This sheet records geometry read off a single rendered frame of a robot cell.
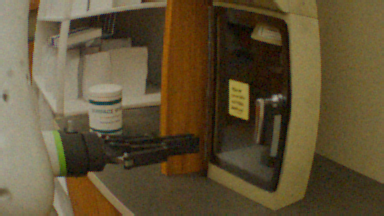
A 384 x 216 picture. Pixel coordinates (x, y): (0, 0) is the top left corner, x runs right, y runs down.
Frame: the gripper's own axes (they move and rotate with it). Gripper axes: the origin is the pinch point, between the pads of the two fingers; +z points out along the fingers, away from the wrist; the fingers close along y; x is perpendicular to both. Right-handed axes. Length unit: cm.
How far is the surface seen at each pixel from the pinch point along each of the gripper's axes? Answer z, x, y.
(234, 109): 22.1, 0.0, 15.5
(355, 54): 66, -17, 5
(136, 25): 65, -2, 170
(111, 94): 13, 8, 66
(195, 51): 21.5, -10.1, 32.1
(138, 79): 48, 18, 123
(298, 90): 25.2, -9.3, -5.0
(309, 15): 30.7, -27.6, -4.5
